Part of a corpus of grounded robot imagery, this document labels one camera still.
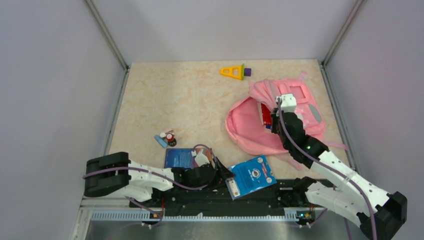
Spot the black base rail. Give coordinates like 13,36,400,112
129,178,318,222

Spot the light blue paperback book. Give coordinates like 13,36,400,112
225,155,277,200

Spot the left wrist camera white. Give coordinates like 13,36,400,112
191,149,210,167

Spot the light blue eraser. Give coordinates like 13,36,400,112
154,135,168,149

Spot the red perfect stamp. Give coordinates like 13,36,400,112
165,133,177,147

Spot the pink student backpack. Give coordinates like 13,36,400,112
225,71,349,171

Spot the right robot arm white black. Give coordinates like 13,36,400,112
271,108,408,240

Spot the yellow triangle toy purple cap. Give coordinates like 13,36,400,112
219,64,252,81

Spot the dark blue sunset book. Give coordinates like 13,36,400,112
164,147,212,169

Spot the red 156-storey treehouse book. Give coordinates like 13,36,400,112
257,102,273,126

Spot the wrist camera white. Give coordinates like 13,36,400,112
191,149,210,167
275,93,297,113

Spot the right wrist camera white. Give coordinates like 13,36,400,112
275,93,297,113

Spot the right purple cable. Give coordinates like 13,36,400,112
276,97,379,240

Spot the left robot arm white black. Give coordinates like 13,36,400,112
83,149,235,207

